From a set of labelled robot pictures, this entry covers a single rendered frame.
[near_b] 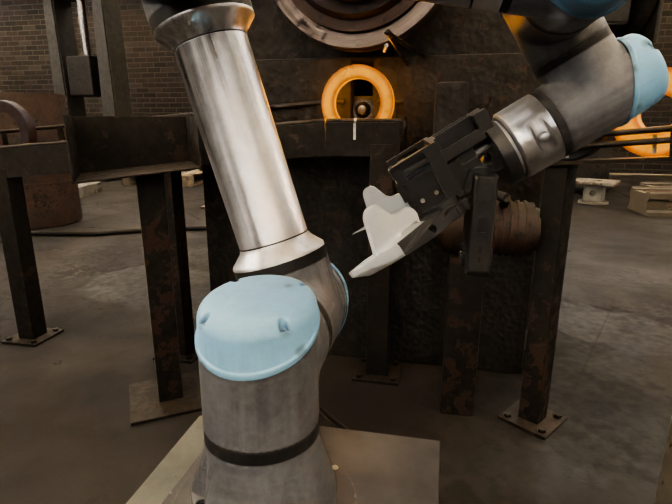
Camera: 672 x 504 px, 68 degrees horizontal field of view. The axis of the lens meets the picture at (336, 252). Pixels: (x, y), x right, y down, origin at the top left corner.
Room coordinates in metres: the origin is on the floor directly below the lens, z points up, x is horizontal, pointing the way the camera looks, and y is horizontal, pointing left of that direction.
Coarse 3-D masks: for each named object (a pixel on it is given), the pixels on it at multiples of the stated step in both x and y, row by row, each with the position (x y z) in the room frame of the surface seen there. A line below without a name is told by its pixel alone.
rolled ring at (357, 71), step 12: (336, 72) 1.33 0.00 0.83; (348, 72) 1.32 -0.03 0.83; (360, 72) 1.31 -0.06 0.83; (372, 72) 1.31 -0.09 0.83; (336, 84) 1.33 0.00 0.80; (384, 84) 1.30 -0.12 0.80; (324, 96) 1.33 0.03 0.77; (336, 96) 1.35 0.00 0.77; (384, 96) 1.30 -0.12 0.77; (324, 108) 1.33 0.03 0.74; (336, 108) 1.36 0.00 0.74; (384, 108) 1.30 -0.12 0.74
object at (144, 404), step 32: (96, 128) 1.22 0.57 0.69; (128, 128) 1.25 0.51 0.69; (160, 128) 1.28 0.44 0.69; (192, 128) 1.20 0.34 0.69; (96, 160) 1.22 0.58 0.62; (128, 160) 1.25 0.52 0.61; (160, 160) 1.28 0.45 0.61; (192, 160) 1.24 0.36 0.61; (160, 192) 1.15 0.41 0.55; (160, 224) 1.15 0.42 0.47; (160, 256) 1.14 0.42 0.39; (160, 288) 1.14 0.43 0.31; (160, 320) 1.14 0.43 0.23; (160, 352) 1.14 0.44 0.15; (160, 384) 1.13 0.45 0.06; (192, 384) 1.22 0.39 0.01; (160, 416) 1.07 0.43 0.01
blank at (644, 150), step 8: (632, 120) 0.96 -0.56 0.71; (640, 120) 0.97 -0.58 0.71; (616, 128) 0.98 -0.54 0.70; (624, 128) 0.97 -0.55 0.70; (616, 136) 0.98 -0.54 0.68; (624, 136) 0.97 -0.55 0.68; (632, 136) 0.96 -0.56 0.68; (640, 136) 0.95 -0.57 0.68; (648, 136) 0.94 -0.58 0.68; (656, 136) 0.93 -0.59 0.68; (664, 136) 0.92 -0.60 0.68; (656, 144) 0.93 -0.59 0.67; (664, 144) 0.92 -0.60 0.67; (632, 152) 0.96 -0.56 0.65; (640, 152) 0.95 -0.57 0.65; (648, 152) 0.94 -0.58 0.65; (656, 152) 0.93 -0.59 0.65; (664, 152) 0.92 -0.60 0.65
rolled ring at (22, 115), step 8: (0, 104) 1.54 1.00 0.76; (8, 104) 1.53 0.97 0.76; (16, 104) 1.55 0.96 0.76; (0, 112) 1.56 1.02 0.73; (8, 112) 1.53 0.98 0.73; (16, 112) 1.53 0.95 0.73; (24, 112) 1.54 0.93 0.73; (16, 120) 1.53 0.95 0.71; (24, 120) 1.52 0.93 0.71; (32, 120) 1.55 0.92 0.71; (24, 128) 1.52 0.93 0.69; (32, 128) 1.54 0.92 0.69; (24, 136) 1.52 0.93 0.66; (32, 136) 1.53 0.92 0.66
